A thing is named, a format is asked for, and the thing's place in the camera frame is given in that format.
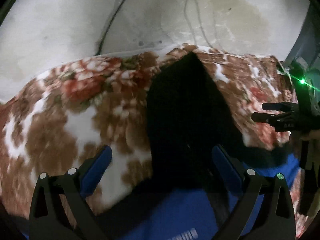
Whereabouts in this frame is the blue and black garment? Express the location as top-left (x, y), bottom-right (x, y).
top-left (99, 53), bottom-right (293, 239)

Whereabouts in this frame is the floral brown red blanket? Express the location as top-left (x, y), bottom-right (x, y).
top-left (1, 44), bottom-right (319, 239)

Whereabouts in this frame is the black wall cable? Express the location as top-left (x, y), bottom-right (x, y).
top-left (96, 0), bottom-right (138, 55)

